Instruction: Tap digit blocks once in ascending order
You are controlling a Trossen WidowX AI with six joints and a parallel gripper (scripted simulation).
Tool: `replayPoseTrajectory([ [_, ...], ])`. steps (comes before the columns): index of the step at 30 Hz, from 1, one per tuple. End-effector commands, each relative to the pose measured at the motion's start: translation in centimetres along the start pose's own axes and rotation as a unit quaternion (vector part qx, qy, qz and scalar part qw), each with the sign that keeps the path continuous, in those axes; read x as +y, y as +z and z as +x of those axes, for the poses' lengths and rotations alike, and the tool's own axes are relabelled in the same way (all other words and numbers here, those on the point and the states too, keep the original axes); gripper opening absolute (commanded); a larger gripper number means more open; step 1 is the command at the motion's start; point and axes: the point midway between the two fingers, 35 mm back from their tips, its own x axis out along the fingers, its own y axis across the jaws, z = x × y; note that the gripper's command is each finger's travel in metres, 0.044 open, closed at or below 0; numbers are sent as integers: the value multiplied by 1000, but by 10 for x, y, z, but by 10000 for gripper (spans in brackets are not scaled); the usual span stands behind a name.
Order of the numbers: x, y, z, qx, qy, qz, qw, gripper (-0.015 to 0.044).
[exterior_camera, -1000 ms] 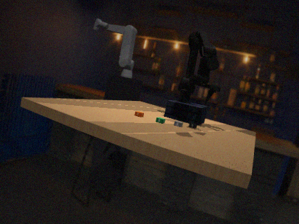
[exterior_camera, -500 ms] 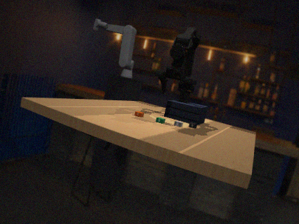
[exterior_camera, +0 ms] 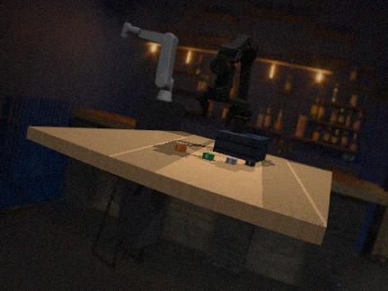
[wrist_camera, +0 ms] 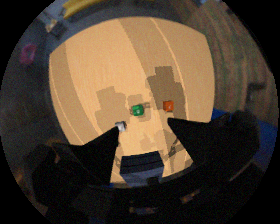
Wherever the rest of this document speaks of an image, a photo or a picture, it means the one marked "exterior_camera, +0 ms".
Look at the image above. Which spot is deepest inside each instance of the small orange block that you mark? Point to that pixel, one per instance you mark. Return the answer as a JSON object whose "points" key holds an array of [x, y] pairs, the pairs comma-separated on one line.
{"points": [[180, 148]]}

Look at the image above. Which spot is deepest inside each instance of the small green block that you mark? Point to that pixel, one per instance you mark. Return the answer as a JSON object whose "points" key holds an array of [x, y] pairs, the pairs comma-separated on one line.
{"points": [[208, 156]]}

